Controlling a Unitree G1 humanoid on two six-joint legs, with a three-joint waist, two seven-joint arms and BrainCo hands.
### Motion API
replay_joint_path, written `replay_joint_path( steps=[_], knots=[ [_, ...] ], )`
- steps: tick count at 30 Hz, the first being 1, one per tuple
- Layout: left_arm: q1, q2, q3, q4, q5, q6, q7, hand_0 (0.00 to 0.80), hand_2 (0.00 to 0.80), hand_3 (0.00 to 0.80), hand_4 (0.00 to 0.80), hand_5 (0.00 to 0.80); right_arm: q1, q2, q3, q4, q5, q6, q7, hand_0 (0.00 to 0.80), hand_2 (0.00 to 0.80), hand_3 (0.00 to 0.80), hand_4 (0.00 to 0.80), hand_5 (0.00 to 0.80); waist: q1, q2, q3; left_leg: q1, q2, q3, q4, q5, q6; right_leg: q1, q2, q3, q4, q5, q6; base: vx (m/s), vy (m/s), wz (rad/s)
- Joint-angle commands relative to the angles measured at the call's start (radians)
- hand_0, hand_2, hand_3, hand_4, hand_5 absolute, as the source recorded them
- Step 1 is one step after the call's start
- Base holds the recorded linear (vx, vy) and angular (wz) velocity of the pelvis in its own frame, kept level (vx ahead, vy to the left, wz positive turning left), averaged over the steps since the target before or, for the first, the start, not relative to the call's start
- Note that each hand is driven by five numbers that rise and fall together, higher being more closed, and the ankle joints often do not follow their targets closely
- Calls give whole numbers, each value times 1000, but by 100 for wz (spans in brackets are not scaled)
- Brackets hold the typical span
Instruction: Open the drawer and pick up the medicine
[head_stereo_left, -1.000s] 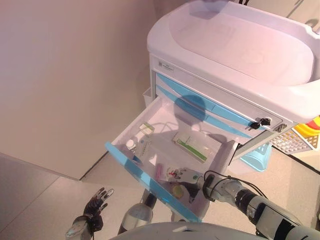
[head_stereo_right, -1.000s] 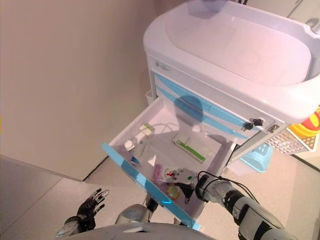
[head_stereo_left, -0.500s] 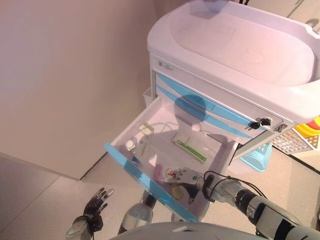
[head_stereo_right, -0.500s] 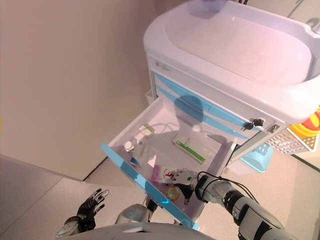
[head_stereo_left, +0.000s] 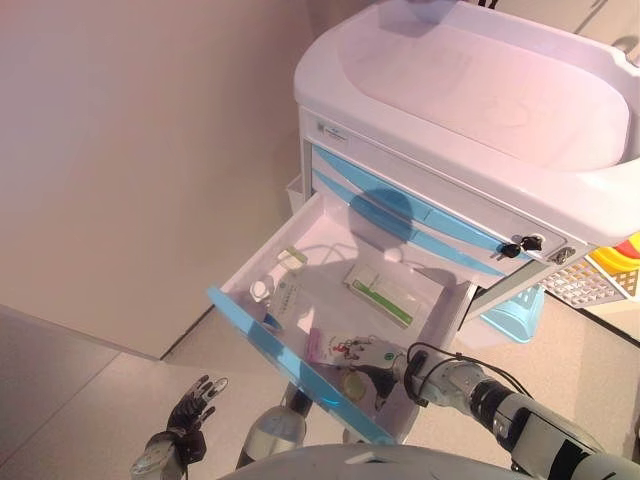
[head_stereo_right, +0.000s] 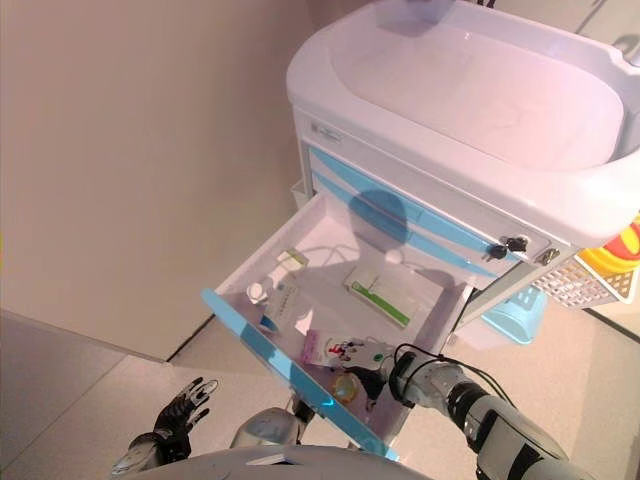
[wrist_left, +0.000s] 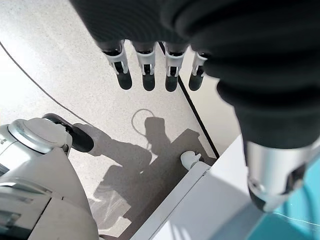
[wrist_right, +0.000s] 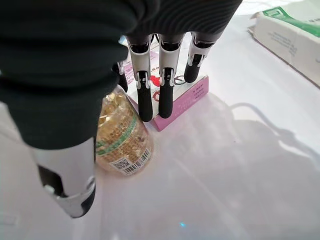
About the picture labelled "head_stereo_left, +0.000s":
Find grey robot torso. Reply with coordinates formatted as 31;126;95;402
219;442;516;480

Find black cart keys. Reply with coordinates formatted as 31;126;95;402
496;233;544;261

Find white medical cart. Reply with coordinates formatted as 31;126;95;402
292;0;640;351

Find white printed medicine bag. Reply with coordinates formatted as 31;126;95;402
264;277;314;332

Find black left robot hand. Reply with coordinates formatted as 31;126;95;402
166;374;232;465

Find small white round bottle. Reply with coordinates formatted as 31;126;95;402
249;279;274;304

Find white drawer with blue front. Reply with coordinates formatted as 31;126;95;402
205;193;476;445

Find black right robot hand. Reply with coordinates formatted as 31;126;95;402
334;335;410;410

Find pink white medicine box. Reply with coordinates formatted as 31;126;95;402
305;327;362;369

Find light blue plastic bin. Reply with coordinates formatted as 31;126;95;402
479;287;547;344

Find large white green medicine box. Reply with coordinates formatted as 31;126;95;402
342;262;446;329

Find white wire basket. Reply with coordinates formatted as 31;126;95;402
537;254;640;307

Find clear capsule bottle yellow cap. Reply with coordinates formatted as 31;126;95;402
340;372;369;402

